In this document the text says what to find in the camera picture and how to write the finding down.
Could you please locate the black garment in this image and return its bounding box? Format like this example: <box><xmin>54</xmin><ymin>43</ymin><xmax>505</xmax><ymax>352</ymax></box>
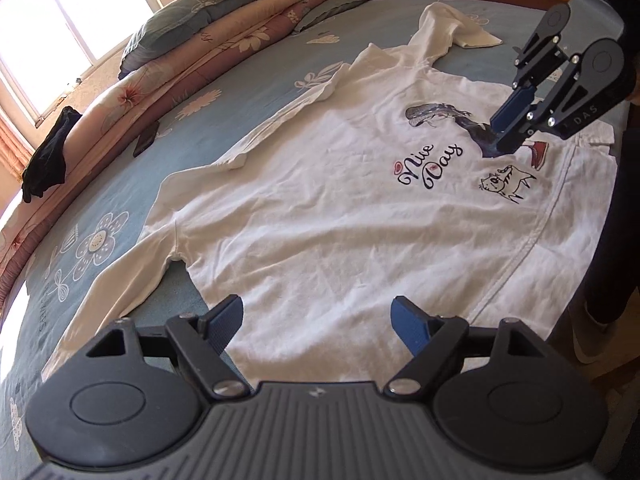
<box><xmin>21</xmin><ymin>106</ymin><xmax>83</xmax><ymax>205</ymax></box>

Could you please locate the flat grey-blue pillow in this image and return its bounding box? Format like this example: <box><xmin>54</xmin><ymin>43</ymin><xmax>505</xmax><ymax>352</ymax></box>
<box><xmin>292</xmin><ymin>0</ymin><xmax>373</xmax><ymax>33</ymax></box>

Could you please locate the white printed long-sleeve shirt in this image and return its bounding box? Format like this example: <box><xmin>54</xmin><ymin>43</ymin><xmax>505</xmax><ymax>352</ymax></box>
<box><xmin>47</xmin><ymin>2</ymin><xmax>617</xmax><ymax>391</ymax></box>

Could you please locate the pink striped curtain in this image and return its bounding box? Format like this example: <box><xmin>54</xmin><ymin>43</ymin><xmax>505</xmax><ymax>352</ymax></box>
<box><xmin>0</xmin><ymin>120</ymin><xmax>38</xmax><ymax>196</ymax></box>

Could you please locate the bed with blue floral sheet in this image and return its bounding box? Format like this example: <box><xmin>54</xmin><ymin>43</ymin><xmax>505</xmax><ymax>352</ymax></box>
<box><xmin>0</xmin><ymin>0</ymin><xmax>640</xmax><ymax>480</ymax></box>

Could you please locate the person's leg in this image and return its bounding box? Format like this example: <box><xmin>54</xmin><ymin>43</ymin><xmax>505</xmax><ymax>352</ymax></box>
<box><xmin>582</xmin><ymin>150</ymin><xmax>640</xmax><ymax>326</ymax></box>

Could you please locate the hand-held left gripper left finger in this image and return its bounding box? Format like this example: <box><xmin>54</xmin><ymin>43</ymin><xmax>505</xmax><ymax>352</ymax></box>
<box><xmin>87</xmin><ymin>294</ymin><xmax>251</xmax><ymax>402</ymax></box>

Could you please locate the black smartphone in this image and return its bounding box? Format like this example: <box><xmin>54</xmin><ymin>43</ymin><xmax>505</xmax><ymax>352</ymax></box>
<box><xmin>132</xmin><ymin>120</ymin><xmax>161</xmax><ymax>157</ymax></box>

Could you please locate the thick grey-blue floral pillow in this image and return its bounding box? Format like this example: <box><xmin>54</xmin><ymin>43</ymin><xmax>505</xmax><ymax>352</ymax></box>
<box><xmin>119</xmin><ymin>0</ymin><xmax>291</xmax><ymax>81</ymax></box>

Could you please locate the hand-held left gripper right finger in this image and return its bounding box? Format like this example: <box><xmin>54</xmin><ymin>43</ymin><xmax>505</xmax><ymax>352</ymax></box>
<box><xmin>385</xmin><ymin>296</ymin><xmax>548</xmax><ymax>402</ymax></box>

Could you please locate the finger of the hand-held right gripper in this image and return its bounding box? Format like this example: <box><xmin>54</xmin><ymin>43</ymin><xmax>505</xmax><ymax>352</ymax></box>
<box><xmin>491</xmin><ymin>25</ymin><xmax>568</xmax><ymax>133</ymax></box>
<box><xmin>496</xmin><ymin>57</ymin><xmax>593</xmax><ymax>156</ymax></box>

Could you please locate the grey white shoe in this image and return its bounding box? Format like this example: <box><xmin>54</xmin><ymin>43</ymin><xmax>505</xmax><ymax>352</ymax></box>
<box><xmin>574</xmin><ymin>305</ymin><xmax>632</xmax><ymax>366</ymax></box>

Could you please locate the pink floral folded quilt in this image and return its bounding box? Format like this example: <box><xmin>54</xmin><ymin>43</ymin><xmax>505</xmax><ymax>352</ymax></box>
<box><xmin>0</xmin><ymin>0</ymin><xmax>336</xmax><ymax>271</ymax></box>

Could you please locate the window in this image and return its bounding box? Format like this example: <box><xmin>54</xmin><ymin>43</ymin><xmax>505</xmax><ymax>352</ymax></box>
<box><xmin>0</xmin><ymin>0</ymin><xmax>166</xmax><ymax>126</ymax></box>

